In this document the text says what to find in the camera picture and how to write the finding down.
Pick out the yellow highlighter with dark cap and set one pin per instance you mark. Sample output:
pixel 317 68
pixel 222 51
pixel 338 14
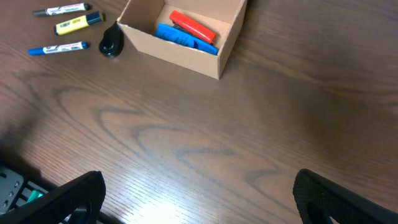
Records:
pixel 78 23

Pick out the red stapler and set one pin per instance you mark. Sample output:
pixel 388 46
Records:
pixel 192 26

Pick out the black capped white marker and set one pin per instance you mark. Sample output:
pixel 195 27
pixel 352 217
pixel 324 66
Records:
pixel 53 11

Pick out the blue capped white marker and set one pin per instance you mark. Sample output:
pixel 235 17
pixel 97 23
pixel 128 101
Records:
pixel 59 48

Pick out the brown cardboard box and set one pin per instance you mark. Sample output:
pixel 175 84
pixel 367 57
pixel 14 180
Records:
pixel 140 19

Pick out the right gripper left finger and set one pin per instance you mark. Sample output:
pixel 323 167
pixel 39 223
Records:
pixel 80 199

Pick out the black correction tape dispenser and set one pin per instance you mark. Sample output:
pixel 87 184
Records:
pixel 112 43

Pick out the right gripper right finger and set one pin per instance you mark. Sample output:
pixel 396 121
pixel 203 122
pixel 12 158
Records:
pixel 320 200

